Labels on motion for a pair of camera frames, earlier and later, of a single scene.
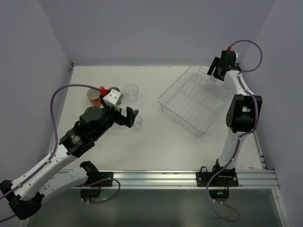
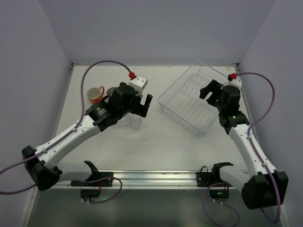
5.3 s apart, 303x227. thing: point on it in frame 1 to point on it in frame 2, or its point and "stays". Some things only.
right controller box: (219, 194) stays
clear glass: (137, 123) stays
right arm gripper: (219, 65) to (215, 95)
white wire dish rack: (197, 101) stays
